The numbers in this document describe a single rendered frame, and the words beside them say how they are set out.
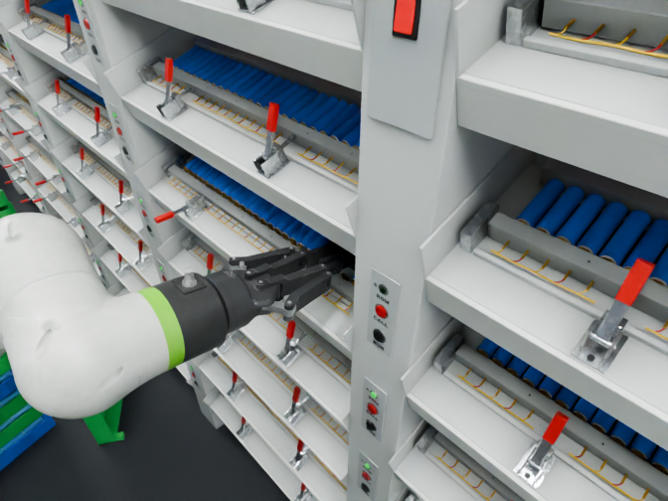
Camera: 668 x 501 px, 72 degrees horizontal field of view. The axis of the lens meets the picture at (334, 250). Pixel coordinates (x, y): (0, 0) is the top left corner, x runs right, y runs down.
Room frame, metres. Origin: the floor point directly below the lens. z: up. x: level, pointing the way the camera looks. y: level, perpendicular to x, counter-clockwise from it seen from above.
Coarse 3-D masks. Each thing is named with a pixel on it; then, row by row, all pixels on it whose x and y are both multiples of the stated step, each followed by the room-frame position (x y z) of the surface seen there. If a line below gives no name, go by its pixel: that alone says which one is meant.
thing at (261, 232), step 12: (180, 180) 0.84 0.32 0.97; (192, 180) 0.81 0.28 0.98; (204, 192) 0.77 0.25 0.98; (216, 204) 0.74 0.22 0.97; (228, 204) 0.72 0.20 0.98; (240, 216) 0.69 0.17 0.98; (252, 228) 0.65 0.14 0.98; (264, 228) 0.65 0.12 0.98; (264, 240) 0.63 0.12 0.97; (276, 240) 0.62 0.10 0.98; (336, 276) 0.52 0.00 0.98; (336, 288) 0.50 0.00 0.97; (348, 288) 0.50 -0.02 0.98; (348, 300) 0.49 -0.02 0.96
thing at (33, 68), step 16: (0, 0) 1.36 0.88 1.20; (0, 32) 1.42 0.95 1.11; (16, 48) 1.36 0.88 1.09; (32, 64) 1.37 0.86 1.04; (48, 64) 1.40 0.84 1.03; (32, 80) 1.36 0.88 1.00; (48, 128) 1.36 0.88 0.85; (64, 128) 1.39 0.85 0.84; (48, 144) 1.41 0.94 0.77; (80, 192) 1.37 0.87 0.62; (96, 240) 1.36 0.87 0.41; (96, 256) 1.38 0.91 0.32; (112, 272) 1.37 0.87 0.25
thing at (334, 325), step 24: (144, 168) 0.85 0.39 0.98; (168, 168) 0.87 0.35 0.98; (168, 192) 0.83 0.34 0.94; (216, 192) 0.80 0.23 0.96; (216, 216) 0.73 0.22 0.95; (216, 240) 0.67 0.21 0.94; (240, 240) 0.66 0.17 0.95; (312, 312) 0.49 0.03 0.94; (336, 312) 0.48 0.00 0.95; (336, 336) 0.44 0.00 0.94
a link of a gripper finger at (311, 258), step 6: (324, 246) 0.54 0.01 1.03; (330, 246) 0.54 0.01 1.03; (336, 246) 0.55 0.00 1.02; (312, 252) 0.51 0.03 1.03; (318, 252) 0.52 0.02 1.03; (324, 252) 0.53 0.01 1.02; (330, 252) 0.54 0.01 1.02; (312, 258) 0.51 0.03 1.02; (318, 258) 0.52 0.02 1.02; (306, 264) 0.51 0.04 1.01; (312, 264) 0.51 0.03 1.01
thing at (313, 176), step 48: (144, 48) 0.90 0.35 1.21; (192, 48) 0.91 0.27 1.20; (144, 96) 0.83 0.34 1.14; (192, 96) 0.79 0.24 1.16; (240, 96) 0.72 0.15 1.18; (288, 96) 0.68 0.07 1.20; (336, 96) 0.66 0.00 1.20; (192, 144) 0.68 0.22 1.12; (240, 144) 0.63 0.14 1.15; (288, 144) 0.60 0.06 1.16; (336, 144) 0.54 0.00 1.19; (288, 192) 0.51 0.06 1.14; (336, 192) 0.49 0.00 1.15; (336, 240) 0.45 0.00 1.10
